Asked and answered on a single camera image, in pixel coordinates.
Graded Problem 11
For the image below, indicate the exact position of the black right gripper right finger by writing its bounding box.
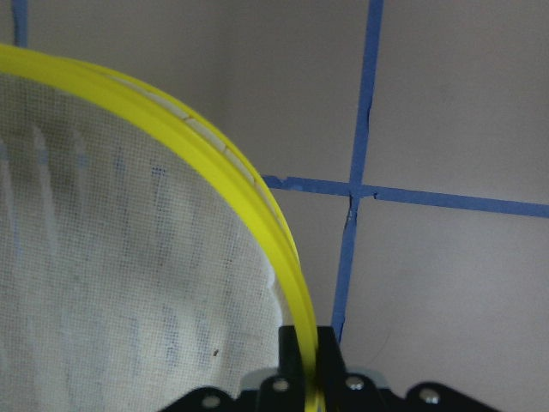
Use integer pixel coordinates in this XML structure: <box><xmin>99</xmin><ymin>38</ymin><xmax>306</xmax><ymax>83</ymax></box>
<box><xmin>317</xmin><ymin>326</ymin><xmax>377</xmax><ymax>412</ymax></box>

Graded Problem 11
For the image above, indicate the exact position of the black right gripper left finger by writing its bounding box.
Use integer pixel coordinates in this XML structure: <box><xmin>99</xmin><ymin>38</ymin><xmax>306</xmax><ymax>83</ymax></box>
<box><xmin>256</xmin><ymin>325</ymin><xmax>305</xmax><ymax>412</ymax></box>

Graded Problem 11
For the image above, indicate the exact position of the yellow rimmed steamer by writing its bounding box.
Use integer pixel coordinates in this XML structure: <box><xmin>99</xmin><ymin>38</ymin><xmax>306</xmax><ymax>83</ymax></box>
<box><xmin>1</xmin><ymin>45</ymin><xmax>318</xmax><ymax>411</ymax></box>

